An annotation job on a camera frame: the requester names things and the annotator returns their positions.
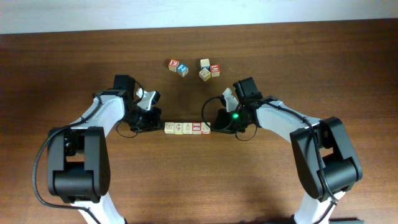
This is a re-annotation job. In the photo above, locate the red number 1 block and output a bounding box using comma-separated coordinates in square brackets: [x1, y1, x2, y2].
[192, 122, 201, 134]

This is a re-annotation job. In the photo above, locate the blue number 2 block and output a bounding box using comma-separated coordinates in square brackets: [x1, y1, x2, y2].
[177, 63, 189, 77]

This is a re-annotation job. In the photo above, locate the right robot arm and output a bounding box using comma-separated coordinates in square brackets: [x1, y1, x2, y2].
[204, 77, 363, 223]

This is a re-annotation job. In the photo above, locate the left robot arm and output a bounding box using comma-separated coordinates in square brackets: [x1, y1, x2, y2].
[32, 75, 162, 223]

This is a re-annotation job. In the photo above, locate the red letter U block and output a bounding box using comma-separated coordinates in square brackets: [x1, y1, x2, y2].
[210, 65, 221, 77]

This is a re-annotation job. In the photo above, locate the cream picture block middle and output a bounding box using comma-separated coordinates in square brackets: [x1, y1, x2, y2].
[198, 68, 211, 82]

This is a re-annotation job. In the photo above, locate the cream picture block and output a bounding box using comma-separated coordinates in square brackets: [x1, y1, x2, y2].
[198, 68, 211, 82]
[200, 58, 210, 70]

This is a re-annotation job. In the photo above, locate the red number 3 block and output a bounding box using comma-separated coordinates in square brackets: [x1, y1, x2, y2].
[168, 59, 180, 72]

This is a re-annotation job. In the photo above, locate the cream picture block top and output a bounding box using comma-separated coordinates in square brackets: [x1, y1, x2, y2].
[200, 58, 210, 70]

